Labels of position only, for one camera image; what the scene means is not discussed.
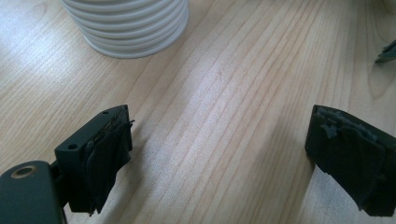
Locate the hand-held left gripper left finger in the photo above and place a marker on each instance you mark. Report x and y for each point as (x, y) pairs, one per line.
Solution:
(77, 149)

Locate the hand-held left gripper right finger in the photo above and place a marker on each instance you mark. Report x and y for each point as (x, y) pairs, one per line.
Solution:
(351, 155)

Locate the white paper cup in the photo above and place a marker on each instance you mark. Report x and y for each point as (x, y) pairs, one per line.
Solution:
(130, 31)

